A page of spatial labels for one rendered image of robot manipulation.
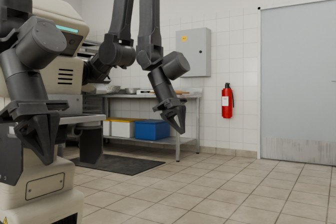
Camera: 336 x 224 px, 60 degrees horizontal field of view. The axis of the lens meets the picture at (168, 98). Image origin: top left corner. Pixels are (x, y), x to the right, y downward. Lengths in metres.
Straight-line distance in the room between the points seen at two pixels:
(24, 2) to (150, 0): 0.41
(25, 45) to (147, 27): 0.46
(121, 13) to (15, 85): 0.52
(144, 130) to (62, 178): 3.33
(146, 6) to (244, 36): 3.47
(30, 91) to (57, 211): 0.48
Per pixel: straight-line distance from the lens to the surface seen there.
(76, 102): 0.92
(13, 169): 0.79
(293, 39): 4.20
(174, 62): 0.82
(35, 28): 0.50
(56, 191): 0.96
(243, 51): 4.28
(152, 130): 4.16
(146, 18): 0.90
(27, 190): 0.90
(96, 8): 5.92
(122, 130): 4.49
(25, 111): 0.49
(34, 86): 0.53
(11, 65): 0.55
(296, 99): 4.14
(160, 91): 0.84
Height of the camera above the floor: 0.87
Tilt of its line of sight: 1 degrees down
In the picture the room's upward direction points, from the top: straight up
